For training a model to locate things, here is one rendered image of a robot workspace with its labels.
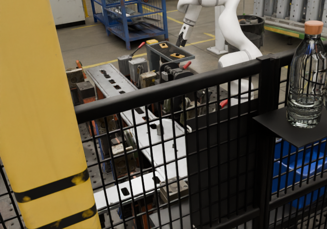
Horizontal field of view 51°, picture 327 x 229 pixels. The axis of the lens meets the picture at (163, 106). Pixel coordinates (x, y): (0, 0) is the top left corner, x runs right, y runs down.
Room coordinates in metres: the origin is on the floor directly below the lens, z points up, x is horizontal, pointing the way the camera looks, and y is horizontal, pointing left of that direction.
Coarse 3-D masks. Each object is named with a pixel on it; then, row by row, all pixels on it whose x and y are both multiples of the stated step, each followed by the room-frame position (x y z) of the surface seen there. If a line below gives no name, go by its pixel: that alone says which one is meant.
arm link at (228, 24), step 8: (224, 0) 1.85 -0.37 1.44; (232, 0) 1.83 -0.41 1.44; (232, 8) 1.79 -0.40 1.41; (224, 16) 1.77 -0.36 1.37; (232, 16) 1.76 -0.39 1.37; (224, 24) 1.75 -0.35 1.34; (232, 24) 1.73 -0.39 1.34; (224, 32) 1.73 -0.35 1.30; (232, 32) 1.71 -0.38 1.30; (240, 32) 1.71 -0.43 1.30; (232, 40) 1.71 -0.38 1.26; (240, 40) 1.69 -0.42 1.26; (248, 40) 1.68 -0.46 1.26; (240, 48) 1.71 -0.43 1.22; (248, 48) 1.66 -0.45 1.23; (256, 48) 1.65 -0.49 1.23; (248, 56) 1.61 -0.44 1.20; (256, 56) 1.62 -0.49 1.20
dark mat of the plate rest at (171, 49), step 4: (156, 44) 2.10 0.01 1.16; (168, 44) 2.08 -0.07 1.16; (156, 48) 2.02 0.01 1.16; (160, 48) 2.01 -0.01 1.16; (164, 48) 2.01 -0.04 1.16; (168, 48) 2.00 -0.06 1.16; (172, 48) 1.99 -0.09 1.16; (176, 48) 1.98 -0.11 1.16; (160, 52) 1.94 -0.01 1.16; (164, 52) 1.93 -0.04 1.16; (168, 52) 1.92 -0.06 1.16; (172, 52) 1.92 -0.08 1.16; (176, 52) 1.91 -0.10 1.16; (180, 52) 1.90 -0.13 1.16; (184, 52) 1.90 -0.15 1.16; (168, 56) 1.86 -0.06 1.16; (172, 56) 1.85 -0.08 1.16; (188, 56) 1.82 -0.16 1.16
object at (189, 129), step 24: (192, 120) 0.60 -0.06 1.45; (216, 120) 0.62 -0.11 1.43; (240, 120) 0.65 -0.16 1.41; (192, 144) 0.60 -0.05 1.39; (240, 144) 0.65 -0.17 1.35; (192, 168) 0.60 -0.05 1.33; (216, 168) 0.62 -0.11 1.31; (240, 168) 0.65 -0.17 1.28; (216, 192) 0.62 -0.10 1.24; (192, 216) 0.59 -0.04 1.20; (216, 216) 0.62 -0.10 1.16
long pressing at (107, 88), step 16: (96, 80) 1.99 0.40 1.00; (128, 80) 1.93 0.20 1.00; (128, 112) 1.53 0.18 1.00; (144, 112) 1.51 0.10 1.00; (144, 128) 1.35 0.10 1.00; (176, 128) 1.33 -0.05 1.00; (144, 144) 1.22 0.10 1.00; (160, 144) 1.21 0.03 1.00; (176, 144) 1.20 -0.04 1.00; (160, 160) 1.10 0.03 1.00
